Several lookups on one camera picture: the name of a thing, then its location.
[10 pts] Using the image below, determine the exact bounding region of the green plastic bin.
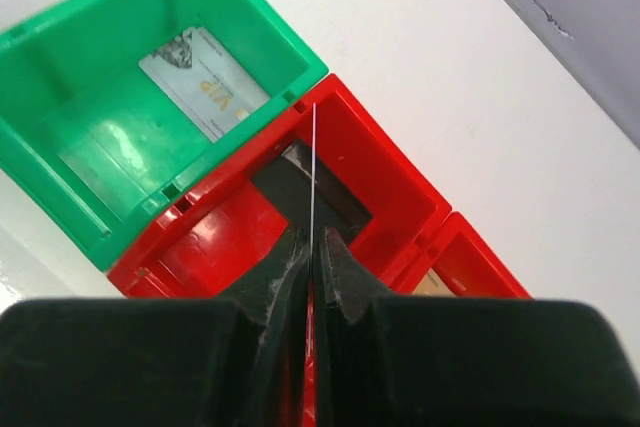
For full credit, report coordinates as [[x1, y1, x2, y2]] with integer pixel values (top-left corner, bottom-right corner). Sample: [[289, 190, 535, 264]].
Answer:
[[1, 0, 328, 271]]

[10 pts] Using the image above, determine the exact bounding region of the gold card with stripe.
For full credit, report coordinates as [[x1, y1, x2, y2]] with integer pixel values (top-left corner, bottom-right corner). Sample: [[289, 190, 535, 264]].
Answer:
[[412, 269, 456, 297]]

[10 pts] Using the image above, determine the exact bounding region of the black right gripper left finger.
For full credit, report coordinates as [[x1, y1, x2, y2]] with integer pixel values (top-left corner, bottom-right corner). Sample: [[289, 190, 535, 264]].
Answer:
[[1, 227, 310, 426]]

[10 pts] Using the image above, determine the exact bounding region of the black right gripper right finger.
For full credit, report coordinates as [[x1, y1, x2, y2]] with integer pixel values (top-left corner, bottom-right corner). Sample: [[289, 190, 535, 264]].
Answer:
[[312, 228, 639, 426]]

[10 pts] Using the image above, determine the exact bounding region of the silver grey card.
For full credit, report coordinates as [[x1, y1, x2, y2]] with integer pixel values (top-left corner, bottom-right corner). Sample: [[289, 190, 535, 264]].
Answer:
[[139, 27, 270, 142]]

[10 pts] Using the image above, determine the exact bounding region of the red plastic middle bin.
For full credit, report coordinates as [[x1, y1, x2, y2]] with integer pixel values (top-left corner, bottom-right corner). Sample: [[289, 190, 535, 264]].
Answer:
[[105, 73, 454, 427]]

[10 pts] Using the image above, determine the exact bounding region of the red plastic right bin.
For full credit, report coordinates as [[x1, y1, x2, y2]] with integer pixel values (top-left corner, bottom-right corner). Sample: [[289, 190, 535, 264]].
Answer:
[[391, 212, 531, 299]]

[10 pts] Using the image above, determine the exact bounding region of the black card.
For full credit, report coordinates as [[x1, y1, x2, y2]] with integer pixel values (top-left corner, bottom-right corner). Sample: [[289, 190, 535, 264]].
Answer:
[[252, 140, 372, 244]]

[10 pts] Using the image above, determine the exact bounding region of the red plastic bin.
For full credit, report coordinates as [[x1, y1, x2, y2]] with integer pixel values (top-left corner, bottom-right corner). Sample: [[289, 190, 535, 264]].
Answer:
[[105, 73, 454, 427], [391, 212, 531, 299]]

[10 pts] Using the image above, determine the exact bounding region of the dark grey VIP card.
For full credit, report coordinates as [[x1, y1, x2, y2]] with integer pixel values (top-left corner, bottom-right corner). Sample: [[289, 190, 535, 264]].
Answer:
[[305, 101, 321, 427]]

